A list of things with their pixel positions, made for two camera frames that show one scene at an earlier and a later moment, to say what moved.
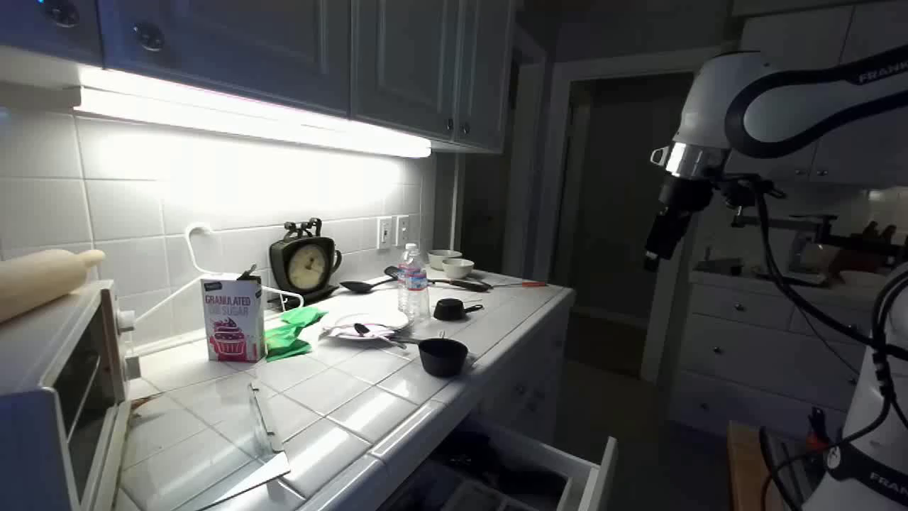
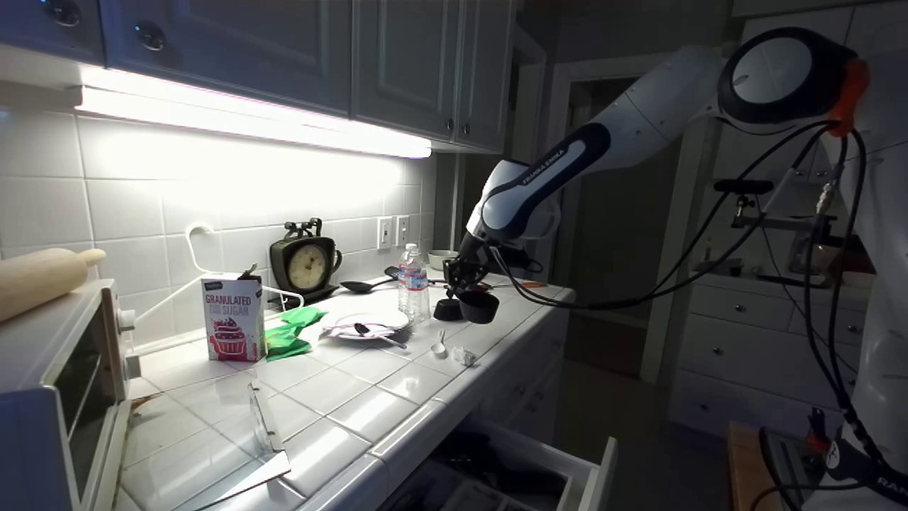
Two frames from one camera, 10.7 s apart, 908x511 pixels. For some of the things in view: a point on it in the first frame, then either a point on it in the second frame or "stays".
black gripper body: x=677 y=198 to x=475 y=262
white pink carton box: x=234 y=319 stays
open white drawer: x=482 y=467 stays
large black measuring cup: x=443 y=354 to x=478 y=303
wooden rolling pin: x=34 y=279 stays
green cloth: x=285 y=336 stays
